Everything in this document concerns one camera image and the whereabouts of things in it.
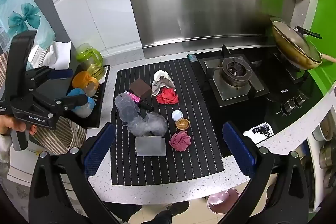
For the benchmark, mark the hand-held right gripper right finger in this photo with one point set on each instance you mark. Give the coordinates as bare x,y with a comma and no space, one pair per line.
240,150

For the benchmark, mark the white stove sticker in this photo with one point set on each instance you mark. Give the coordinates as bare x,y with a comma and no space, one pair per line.
258,130

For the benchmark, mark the black striped mat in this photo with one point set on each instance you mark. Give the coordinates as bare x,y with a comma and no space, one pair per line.
189,161

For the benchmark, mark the black glass gas stove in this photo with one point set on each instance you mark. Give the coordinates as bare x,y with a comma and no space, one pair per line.
278,94

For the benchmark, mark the white beige cloth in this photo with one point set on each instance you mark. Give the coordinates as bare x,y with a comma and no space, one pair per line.
160,79

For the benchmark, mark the brown striped bag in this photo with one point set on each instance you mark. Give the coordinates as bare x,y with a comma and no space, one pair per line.
60,134

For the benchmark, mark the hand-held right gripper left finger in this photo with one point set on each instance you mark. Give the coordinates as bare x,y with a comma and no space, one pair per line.
101,150

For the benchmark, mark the steel pot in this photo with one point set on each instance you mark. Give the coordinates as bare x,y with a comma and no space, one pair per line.
329,179
326,155

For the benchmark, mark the person's left hand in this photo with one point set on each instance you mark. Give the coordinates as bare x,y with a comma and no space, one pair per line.
5,124

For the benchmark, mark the gas burner with pan support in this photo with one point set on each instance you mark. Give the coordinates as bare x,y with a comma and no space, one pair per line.
233,69
292,70

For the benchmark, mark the orange plastic cup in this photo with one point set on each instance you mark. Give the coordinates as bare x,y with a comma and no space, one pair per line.
82,79

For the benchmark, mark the golden wok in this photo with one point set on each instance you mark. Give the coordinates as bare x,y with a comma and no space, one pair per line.
291,57

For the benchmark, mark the white bowl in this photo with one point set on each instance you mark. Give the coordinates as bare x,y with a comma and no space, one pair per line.
321,130

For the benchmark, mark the pink plastic basin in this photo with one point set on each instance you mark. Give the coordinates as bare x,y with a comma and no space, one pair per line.
221,200

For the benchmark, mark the pink paper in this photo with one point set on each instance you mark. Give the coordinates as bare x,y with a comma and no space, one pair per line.
180,141

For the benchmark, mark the pink box with black insert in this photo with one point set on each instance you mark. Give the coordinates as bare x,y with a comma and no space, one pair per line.
132,96

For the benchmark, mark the red crumpled cloth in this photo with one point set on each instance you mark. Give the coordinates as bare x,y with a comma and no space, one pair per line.
168,96

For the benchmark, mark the white bottle cap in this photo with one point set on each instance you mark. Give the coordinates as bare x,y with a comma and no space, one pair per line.
177,115

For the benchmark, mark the translucent plastic box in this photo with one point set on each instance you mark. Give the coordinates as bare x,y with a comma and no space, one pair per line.
151,146

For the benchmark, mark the brown sponge block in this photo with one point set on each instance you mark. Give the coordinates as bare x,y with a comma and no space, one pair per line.
140,88

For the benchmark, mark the plastic bag with teal bow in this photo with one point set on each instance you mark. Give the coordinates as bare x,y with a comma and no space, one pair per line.
23,16

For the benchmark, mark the small blue box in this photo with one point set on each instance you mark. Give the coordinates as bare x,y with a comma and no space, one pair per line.
191,57

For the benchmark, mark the clear plastic cup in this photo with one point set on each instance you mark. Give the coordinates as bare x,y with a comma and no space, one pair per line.
126,106

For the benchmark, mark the brown walnut shell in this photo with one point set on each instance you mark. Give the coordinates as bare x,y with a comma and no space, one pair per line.
182,124

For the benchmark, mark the clear plastic bag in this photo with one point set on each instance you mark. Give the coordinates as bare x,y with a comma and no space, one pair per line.
151,125

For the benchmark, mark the stove knob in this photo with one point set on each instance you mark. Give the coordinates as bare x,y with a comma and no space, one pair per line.
288,106
300,99

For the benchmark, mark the white plastic bag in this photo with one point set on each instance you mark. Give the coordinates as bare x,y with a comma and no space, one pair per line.
52,53

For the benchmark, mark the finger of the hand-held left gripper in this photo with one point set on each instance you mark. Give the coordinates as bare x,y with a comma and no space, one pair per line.
72,101
59,74

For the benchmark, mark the glass wok lid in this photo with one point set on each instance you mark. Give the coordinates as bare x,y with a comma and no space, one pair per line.
291,39

